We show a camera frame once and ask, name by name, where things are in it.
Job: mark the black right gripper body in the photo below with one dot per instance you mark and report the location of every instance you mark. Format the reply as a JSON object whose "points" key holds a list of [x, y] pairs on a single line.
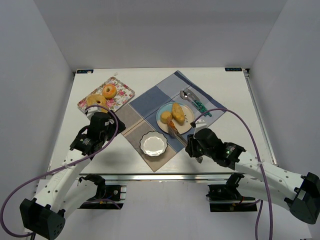
{"points": [[190, 148]]}

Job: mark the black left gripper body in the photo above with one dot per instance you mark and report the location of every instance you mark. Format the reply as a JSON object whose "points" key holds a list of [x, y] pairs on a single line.
{"points": [[116, 125]]}

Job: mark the brown crusty pastry piece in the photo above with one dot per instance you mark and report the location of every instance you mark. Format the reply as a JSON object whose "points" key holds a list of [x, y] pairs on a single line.
{"points": [[172, 126]]}

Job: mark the oblong golden bread roll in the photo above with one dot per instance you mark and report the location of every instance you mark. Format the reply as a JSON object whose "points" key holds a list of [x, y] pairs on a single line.
{"points": [[177, 113]]}

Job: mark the small round bun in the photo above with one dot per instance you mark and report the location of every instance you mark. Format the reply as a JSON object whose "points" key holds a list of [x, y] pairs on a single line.
{"points": [[165, 115]]}

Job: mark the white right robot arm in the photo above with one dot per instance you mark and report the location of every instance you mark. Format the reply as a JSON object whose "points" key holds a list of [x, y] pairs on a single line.
{"points": [[299, 194]]}

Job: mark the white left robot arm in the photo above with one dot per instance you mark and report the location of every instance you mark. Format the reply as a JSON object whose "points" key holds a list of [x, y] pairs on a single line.
{"points": [[66, 191]]}

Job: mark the round yellow muffin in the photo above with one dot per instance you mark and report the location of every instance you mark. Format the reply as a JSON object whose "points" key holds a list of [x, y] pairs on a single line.
{"points": [[96, 99]]}

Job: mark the blue and cream round plate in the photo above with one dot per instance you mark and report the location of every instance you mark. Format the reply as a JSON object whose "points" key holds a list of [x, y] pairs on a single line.
{"points": [[182, 128]]}

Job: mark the patchwork blue grey placemat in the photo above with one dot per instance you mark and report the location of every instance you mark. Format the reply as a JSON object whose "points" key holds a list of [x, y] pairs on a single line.
{"points": [[139, 116]]}

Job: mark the floral serving tray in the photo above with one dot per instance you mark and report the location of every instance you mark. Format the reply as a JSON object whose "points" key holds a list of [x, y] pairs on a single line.
{"points": [[123, 95]]}

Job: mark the white scalloped bowl black rim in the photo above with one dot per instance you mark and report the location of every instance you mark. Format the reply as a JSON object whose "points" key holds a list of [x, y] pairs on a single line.
{"points": [[153, 144]]}

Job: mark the blue label sticker left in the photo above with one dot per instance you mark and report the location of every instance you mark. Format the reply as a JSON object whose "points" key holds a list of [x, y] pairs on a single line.
{"points": [[84, 71]]}

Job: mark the blue label sticker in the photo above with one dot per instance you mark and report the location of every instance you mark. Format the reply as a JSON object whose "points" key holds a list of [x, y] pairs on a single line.
{"points": [[233, 69], [84, 71]]}

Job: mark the blue label sticker right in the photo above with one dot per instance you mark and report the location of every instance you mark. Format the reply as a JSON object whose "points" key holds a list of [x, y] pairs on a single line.
{"points": [[233, 69]]}

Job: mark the glazed ring donut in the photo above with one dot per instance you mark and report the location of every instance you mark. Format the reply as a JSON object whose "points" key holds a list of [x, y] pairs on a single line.
{"points": [[109, 91]]}

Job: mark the steel spoon green handle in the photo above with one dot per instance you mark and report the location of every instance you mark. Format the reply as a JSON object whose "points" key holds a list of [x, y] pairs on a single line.
{"points": [[184, 97]]}

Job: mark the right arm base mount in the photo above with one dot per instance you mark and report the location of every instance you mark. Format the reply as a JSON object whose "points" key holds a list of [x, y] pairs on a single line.
{"points": [[225, 198]]}

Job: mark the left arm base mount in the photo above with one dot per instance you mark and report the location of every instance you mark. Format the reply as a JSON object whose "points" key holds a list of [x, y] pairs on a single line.
{"points": [[109, 196]]}

